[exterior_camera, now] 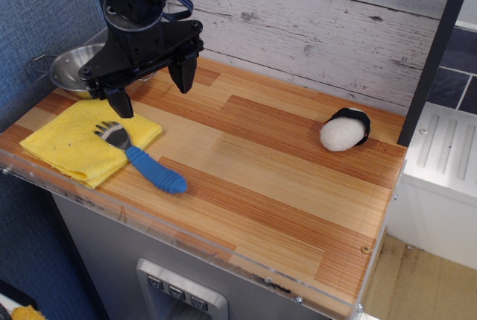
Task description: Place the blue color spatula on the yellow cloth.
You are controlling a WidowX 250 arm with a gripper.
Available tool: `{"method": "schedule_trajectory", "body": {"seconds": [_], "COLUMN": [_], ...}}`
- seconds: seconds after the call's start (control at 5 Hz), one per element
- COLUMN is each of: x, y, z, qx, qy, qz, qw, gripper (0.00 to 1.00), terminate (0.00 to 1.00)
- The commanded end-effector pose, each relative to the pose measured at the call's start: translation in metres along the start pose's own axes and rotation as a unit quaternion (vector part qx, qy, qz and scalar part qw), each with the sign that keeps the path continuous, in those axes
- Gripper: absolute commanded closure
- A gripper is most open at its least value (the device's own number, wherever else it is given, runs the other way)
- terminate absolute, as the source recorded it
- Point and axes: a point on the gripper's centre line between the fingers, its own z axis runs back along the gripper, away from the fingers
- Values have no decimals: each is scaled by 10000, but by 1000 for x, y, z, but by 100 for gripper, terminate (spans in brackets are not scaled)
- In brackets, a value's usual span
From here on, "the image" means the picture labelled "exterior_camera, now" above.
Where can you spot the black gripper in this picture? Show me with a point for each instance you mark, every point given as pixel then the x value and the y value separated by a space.
pixel 172 45

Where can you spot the blue handled metal fork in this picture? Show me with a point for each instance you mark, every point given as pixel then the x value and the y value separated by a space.
pixel 161 177

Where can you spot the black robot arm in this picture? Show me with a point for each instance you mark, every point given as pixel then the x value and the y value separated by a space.
pixel 132 15

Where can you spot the yellow folded towel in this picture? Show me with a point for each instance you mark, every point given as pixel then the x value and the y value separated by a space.
pixel 69 144

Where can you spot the clear acrylic table edge guard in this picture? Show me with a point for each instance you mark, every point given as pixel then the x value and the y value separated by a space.
pixel 297 228

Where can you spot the grey toy fridge cabinet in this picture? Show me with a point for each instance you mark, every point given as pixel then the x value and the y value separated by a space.
pixel 211 266

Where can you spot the white and black plush toy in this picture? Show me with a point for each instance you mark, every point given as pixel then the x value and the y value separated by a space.
pixel 347 128

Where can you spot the silver dispenser button panel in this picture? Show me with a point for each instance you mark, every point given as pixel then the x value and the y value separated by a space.
pixel 169 295

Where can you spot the yellow object at bottom corner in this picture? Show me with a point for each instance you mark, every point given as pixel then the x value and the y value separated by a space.
pixel 26 313

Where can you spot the white ridged side unit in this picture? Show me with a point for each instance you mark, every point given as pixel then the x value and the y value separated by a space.
pixel 435 200

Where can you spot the stainless steel bowl with handles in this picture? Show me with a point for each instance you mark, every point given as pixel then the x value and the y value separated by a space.
pixel 63 70

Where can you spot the dark right vertical post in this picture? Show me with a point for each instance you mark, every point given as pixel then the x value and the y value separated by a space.
pixel 436 52

